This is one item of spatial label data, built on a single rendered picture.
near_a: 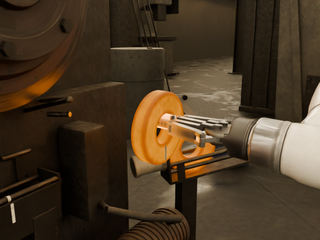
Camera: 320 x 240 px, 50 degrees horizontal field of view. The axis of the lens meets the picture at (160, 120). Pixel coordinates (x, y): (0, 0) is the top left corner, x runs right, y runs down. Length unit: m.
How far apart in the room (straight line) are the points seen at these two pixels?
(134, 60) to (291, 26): 1.41
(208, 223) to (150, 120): 1.39
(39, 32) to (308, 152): 0.47
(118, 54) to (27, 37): 2.77
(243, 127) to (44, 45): 0.36
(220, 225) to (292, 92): 1.60
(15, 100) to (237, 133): 0.41
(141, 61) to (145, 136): 2.66
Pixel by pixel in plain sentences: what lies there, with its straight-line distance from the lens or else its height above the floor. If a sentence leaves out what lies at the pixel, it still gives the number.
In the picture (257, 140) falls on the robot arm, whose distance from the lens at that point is 0.59.
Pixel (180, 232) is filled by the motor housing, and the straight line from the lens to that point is 0.97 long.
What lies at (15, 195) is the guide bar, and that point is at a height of 0.71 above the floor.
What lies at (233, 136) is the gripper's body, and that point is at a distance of 0.61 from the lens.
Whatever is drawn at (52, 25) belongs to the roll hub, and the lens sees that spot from 0.63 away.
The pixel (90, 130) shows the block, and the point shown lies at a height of 0.80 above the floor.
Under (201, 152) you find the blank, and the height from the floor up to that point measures 0.69.
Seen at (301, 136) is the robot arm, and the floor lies 0.86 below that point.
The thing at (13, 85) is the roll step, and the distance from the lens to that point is 0.66.
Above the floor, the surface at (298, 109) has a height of 0.40.
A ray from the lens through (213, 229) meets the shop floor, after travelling 1.95.
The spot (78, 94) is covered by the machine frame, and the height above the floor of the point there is 0.86.
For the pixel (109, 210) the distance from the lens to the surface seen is 0.87.
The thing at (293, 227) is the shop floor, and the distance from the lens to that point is 2.07.
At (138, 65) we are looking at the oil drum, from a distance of 3.29.
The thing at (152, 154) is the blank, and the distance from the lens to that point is 0.69.
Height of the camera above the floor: 1.02
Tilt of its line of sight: 14 degrees down
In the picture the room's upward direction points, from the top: straight up
